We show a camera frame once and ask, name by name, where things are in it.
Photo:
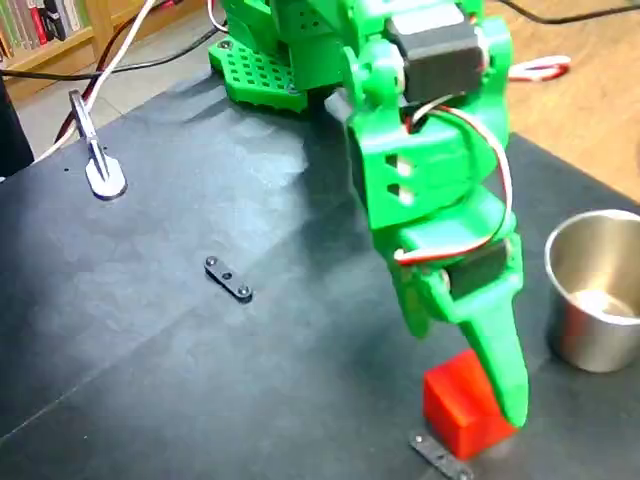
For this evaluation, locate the red cube block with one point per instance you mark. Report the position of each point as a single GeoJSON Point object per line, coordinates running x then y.
{"type": "Point", "coordinates": [450, 405]}

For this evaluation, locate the stainless steel cup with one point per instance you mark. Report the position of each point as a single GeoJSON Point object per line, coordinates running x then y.
{"type": "Point", "coordinates": [575, 320]}

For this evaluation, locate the black screwed joining plate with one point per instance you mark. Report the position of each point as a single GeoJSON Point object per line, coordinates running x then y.
{"type": "Point", "coordinates": [440, 457]}
{"type": "Point", "coordinates": [227, 277]}

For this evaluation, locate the metal stand with round foot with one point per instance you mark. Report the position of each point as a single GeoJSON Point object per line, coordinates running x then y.
{"type": "Point", "coordinates": [102, 175]}

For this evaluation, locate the wooden bookshelf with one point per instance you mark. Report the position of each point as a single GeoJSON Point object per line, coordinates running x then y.
{"type": "Point", "coordinates": [70, 45]}

